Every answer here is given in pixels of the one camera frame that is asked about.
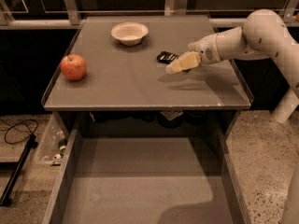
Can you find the grey cabinet counter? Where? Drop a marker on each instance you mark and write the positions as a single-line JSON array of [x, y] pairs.
[[123, 78]]

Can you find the red apple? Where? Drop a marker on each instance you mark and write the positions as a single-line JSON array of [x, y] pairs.
[[73, 67]]

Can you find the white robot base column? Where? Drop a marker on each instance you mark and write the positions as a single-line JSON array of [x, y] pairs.
[[286, 106]]

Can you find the black rxbar chocolate wrapper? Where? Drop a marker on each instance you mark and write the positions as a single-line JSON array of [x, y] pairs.
[[166, 57]]

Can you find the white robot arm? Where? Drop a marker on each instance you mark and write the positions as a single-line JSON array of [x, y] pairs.
[[261, 147]]

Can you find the black metal floor bar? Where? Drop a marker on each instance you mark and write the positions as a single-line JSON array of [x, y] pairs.
[[30, 144]]

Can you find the metal railing frame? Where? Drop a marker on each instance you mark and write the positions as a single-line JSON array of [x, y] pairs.
[[55, 14]]

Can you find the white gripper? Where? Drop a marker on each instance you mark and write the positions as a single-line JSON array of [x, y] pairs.
[[205, 50]]

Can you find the open grey top drawer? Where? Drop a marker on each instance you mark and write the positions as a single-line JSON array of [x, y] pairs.
[[146, 180]]

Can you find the white paper bowl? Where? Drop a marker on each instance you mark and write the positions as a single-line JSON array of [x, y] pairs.
[[129, 33]]

